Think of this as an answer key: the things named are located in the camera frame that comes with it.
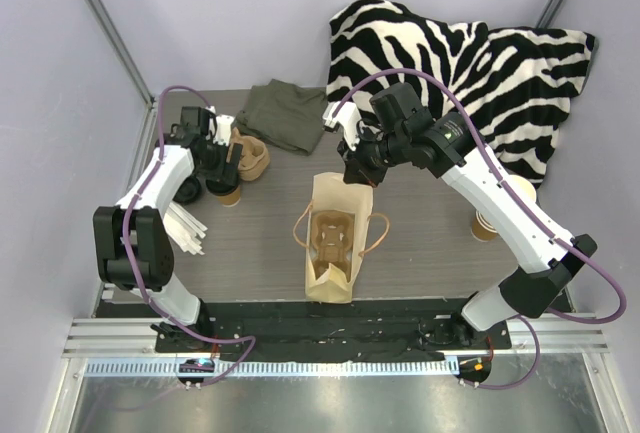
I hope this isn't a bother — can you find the black plastic cup lid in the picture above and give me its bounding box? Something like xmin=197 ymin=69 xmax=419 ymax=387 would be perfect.
xmin=205 ymin=180 xmax=240 ymax=197

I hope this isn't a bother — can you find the brown paper coffee cup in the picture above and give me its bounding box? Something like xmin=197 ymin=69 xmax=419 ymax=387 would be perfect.
xmin=217 ymin=185 xmax=241 ymax=207

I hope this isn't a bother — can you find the brown paper bag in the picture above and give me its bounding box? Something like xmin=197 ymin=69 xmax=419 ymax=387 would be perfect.
xmin=292 ymin=172 xmax=391 ymax=304

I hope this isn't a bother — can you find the separated brown pulp cup carrier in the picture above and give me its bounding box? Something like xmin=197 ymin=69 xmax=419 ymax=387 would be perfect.
xmin=311 ymin=210 xmax=355 ymax=280

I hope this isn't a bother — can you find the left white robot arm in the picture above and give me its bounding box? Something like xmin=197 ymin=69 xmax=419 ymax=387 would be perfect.
xmin=93 ymin=107 xmax=242 ymax=352

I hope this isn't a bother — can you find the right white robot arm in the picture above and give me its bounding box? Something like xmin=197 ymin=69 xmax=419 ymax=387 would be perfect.
xmin=323 ymin=83 xmax=597 ymax=348

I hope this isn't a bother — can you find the stack of black lids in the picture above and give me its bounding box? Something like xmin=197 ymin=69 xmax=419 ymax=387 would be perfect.
xmin=173 ymin=176 xmax=202 ymax=205

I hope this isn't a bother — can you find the white wrapped straws bundle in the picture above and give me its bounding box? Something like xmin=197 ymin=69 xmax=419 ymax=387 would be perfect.
xmin=163 ymin=202 xmax=208 ymax=256

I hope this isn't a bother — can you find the olive green cloth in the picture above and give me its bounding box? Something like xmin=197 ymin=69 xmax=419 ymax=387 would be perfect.
xmin=235 ymin=79 xmax=328 ymax=156

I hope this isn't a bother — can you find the stack of paper cups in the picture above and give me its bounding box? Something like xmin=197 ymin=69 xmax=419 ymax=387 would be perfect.
xmin=471 ymin=174 xmax=537 ymax=242

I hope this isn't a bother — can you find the zebra print blanket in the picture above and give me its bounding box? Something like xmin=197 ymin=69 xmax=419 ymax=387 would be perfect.
xmin=326 ymin=0 xmax=599 ymax=187

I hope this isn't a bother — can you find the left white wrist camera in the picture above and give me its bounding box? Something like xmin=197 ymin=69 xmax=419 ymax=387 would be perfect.
xmin=205 ymin=106 xmax=235 ymax=146

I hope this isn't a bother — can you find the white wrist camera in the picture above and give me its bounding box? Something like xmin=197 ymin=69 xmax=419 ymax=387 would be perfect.
xmin=205 ymin=106 xmax=235 ymax=146
xmin=322 ymin=102 xmax=361 ymax=151

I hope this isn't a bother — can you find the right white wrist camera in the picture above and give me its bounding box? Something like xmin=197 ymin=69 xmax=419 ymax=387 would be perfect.
xmin=322 ymin=102 xmax=361 ymax=151

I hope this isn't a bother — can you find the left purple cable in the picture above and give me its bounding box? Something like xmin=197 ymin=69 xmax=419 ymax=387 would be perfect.
xmin=122 ymin=85 xmax=257 ymax=389

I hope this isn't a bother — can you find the purple cable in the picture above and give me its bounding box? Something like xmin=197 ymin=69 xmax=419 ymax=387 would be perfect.
xmin=122 ymin=85 xmax=257 ymax=389
xmin=334 ymin=67 xmax=627 ymax=390

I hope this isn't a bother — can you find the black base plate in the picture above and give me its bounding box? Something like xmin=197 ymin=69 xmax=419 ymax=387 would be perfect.
xmin=97 ymin=299 xmax=512 ymax=362

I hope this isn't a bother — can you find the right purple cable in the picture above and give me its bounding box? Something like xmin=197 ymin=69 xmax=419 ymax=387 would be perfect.
xmin=334 ymin=67 xmax=627 ymax=390

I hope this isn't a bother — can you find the aluminium rail frame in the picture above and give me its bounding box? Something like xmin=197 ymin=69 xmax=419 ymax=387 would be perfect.
xmin=47 ymin=92 xmax=614 ymax=433

